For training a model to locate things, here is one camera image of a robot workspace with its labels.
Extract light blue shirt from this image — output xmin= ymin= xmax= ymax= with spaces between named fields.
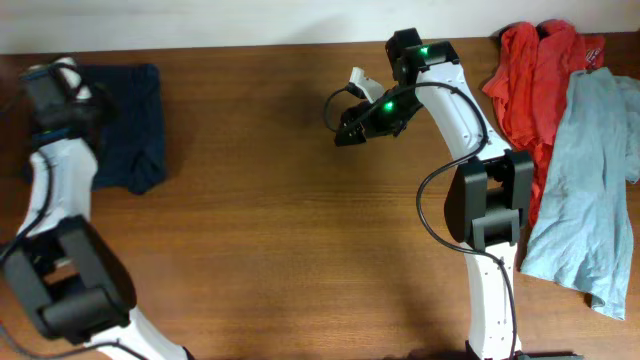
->
xmin=521 ymin=68 xmax=639 ymax=320

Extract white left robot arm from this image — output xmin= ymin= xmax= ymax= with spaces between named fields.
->
xmin=1 ymin=56 xmax=193 ymax=359

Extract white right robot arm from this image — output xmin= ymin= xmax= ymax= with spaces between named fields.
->
xmin=332 ymin=28 xmax=534 ymax=359

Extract navy blue shorts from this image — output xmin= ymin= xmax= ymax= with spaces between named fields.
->
xmin=20 ymin=63 xmax=168 ymax=195

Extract red shirt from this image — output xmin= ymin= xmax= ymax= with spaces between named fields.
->
xmin=483 ymin=19 xmax=606 ymax=226

